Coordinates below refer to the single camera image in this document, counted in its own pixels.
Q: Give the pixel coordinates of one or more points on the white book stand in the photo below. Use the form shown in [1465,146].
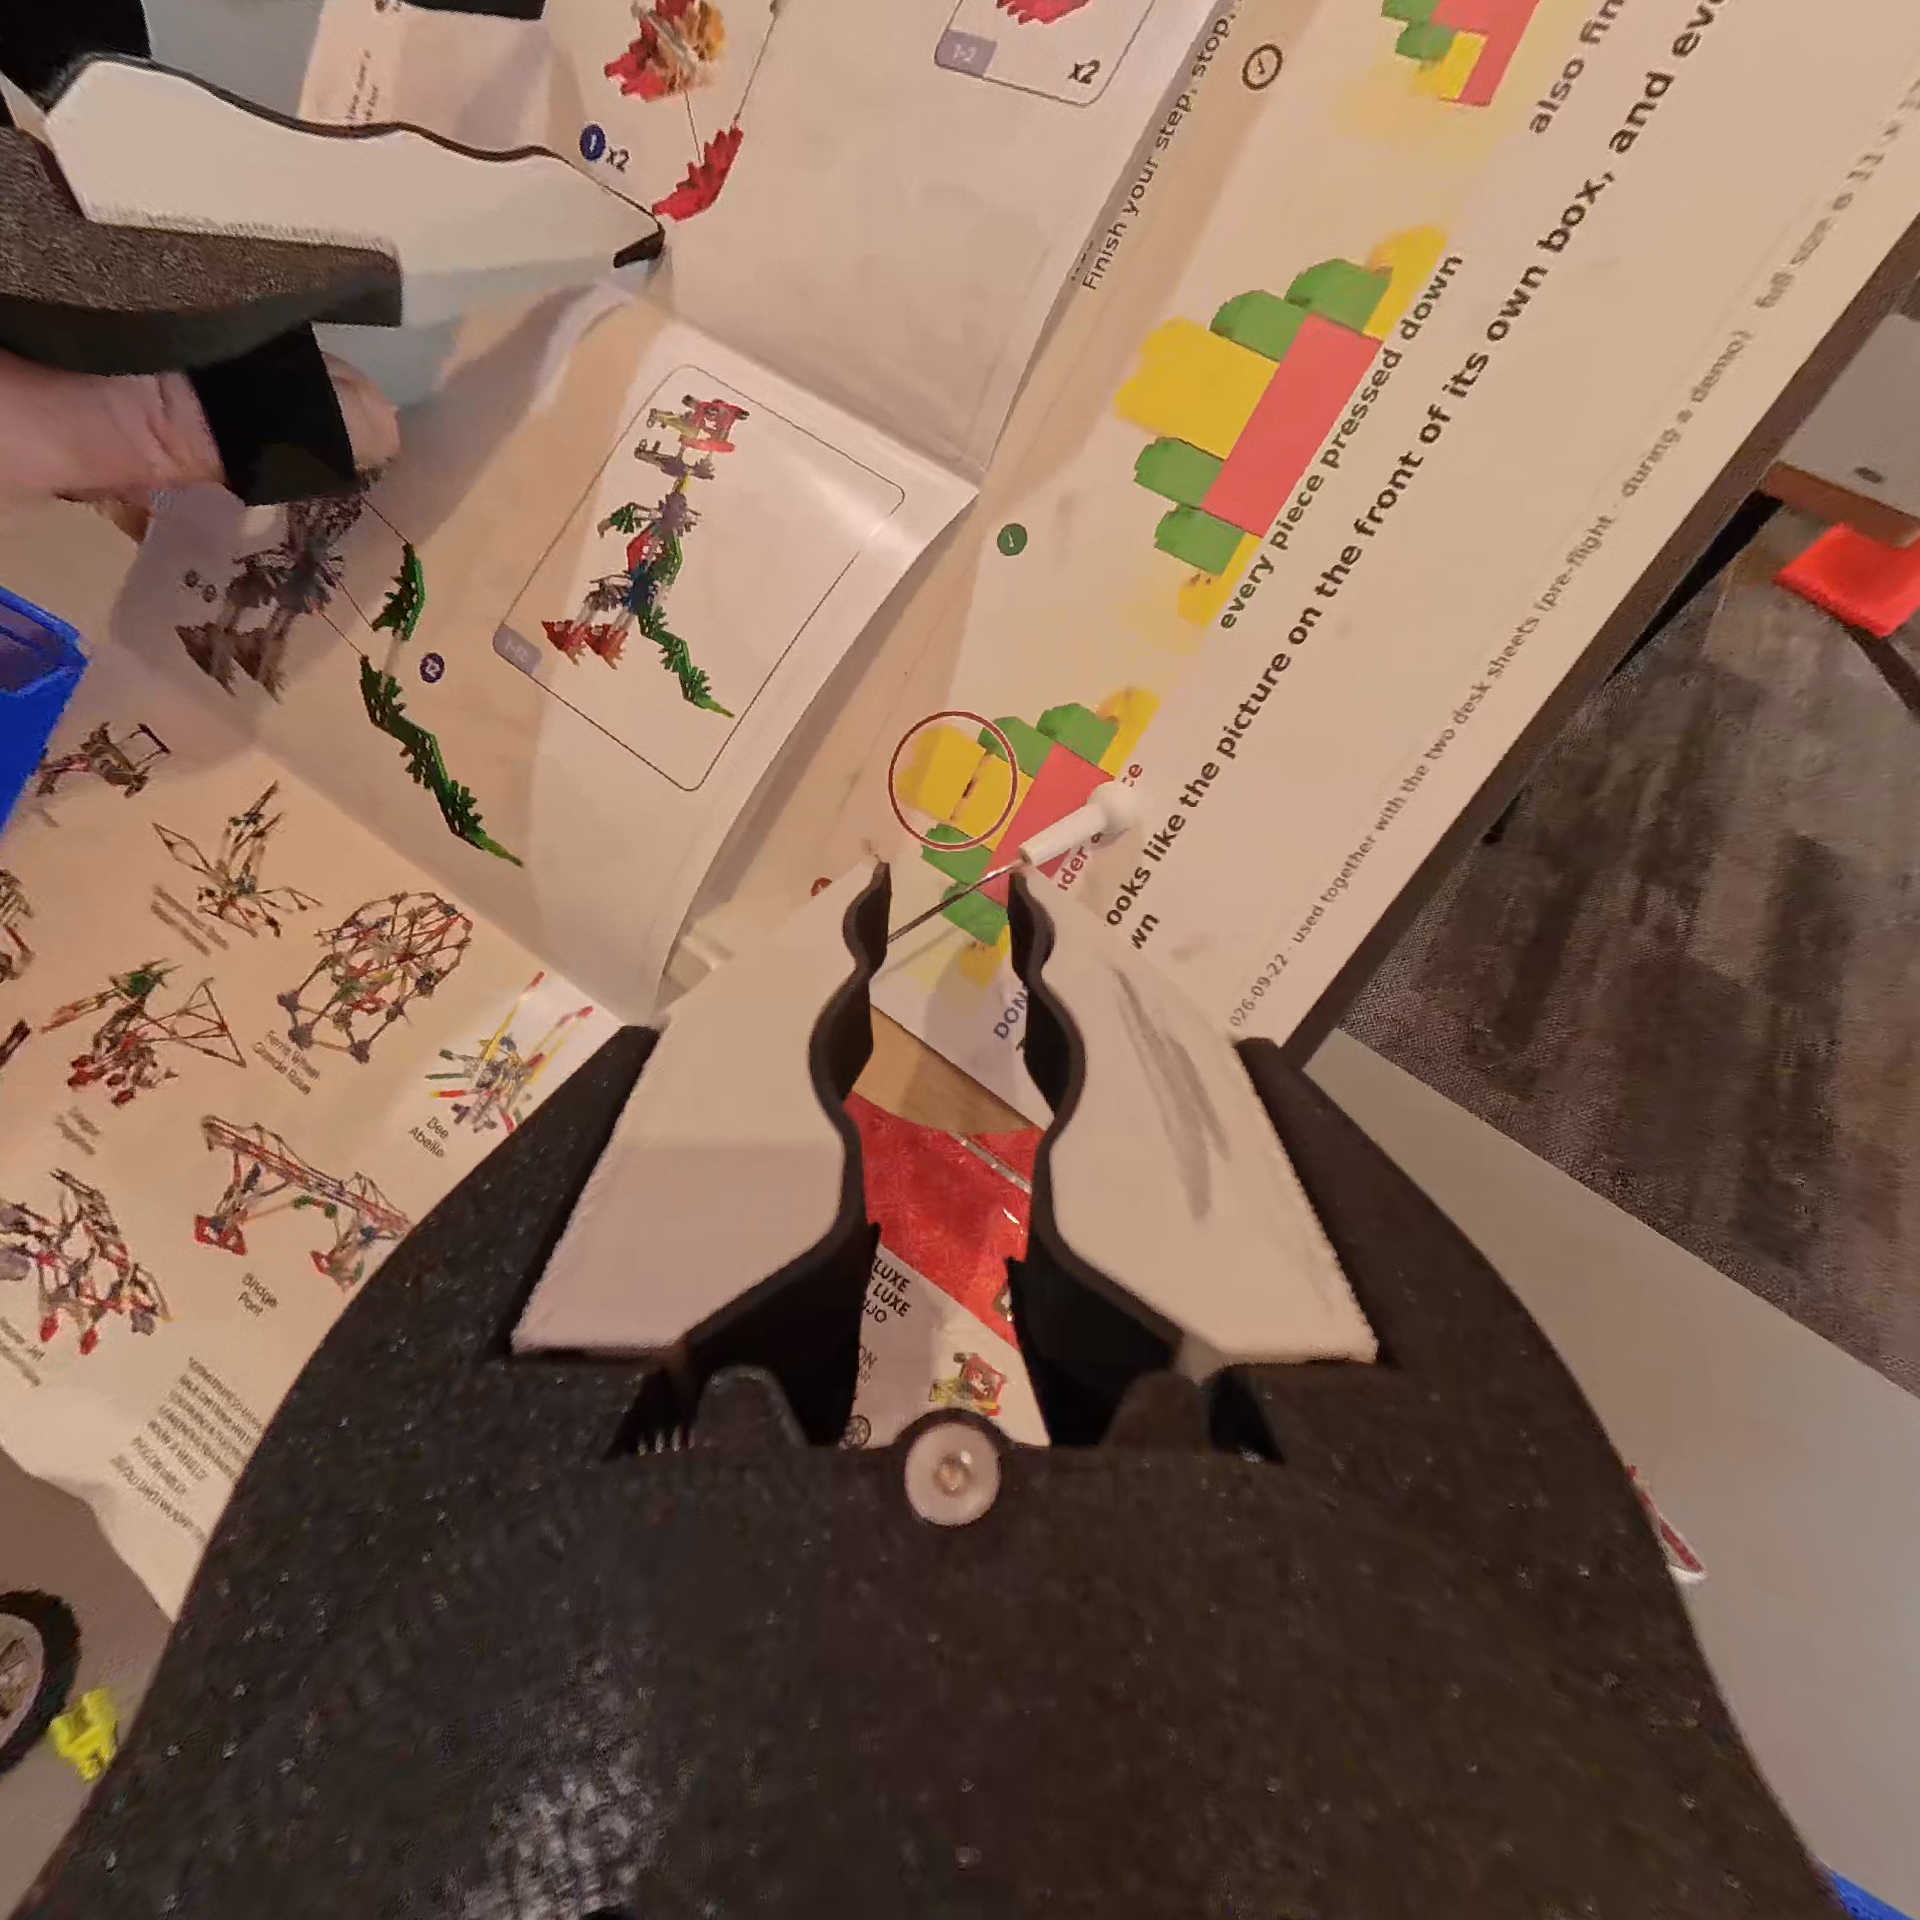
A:
[1103,815]

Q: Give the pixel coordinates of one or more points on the colourful toy packaging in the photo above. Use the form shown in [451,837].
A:
[939,1184]

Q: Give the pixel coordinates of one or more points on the white task instruction board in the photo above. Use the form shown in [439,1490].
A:
[1501,450]

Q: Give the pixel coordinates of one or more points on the small black wheel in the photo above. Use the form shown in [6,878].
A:
[53,1634]

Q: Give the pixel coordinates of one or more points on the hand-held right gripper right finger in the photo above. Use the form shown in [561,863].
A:
[1200,1201]

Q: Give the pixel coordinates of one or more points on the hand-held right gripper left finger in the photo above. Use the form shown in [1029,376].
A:
[705,1172]

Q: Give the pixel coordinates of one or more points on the small yellow clip connector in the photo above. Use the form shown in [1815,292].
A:
[84,1733]

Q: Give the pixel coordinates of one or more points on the orange traffic cone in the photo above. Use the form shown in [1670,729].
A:
[1852,578]

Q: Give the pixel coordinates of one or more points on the building instruction sheet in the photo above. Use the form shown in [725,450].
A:
[751,301]

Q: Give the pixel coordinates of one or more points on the person's left hand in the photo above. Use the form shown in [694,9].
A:
[91,434]

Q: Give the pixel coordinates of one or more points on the blue plastic bin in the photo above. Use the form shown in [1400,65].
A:
[31,692]

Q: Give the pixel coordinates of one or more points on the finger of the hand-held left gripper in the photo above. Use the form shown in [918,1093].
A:
[301,194]

